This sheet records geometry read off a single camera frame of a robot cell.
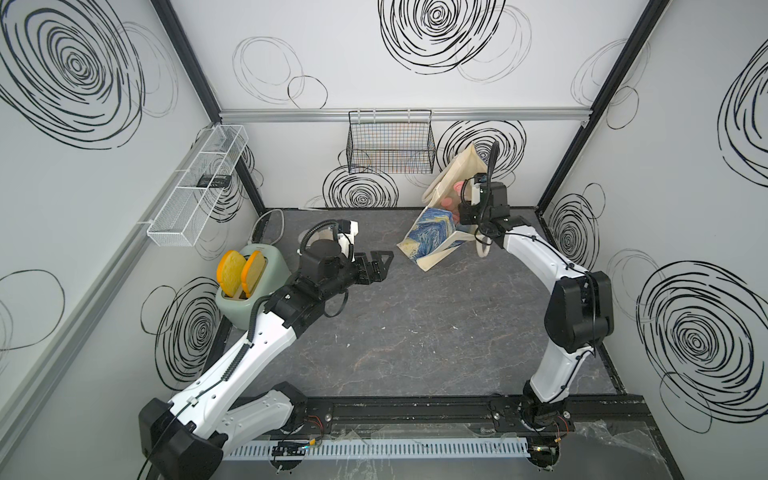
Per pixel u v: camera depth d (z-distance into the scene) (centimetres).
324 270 51
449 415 75
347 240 63
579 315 48
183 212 73
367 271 61
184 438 37
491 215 71
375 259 62
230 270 77
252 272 77
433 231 94
